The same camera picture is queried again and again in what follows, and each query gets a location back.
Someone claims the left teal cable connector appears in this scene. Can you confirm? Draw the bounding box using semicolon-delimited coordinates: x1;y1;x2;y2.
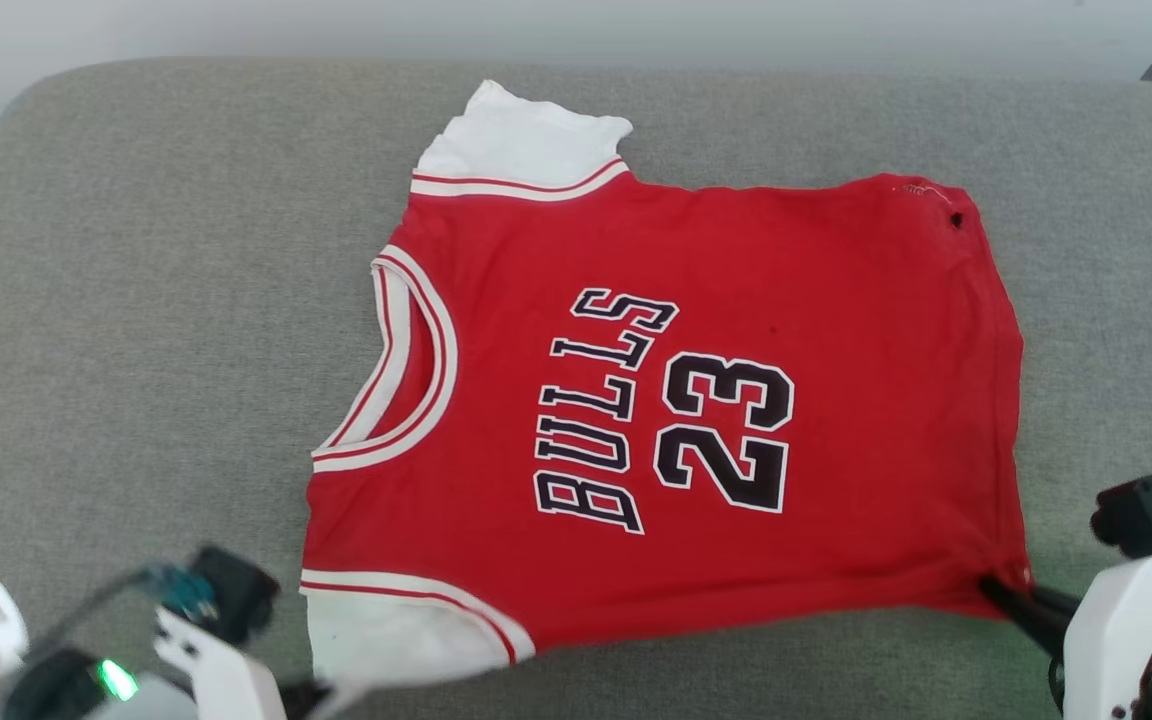
144;562;219;623

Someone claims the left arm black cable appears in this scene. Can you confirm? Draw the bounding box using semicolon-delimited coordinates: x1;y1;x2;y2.
31;565;162;656

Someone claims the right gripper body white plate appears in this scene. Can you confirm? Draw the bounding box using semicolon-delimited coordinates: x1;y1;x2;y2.
1064;540;1152;720

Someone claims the red white basketball jersey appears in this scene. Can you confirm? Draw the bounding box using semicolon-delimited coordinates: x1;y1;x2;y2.
299;80;1034;691

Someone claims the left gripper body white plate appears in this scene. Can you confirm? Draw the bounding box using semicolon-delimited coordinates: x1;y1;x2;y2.
154;605;337;720

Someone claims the grey fabric sofa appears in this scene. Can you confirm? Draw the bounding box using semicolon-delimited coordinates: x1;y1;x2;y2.
0;57;1152;720

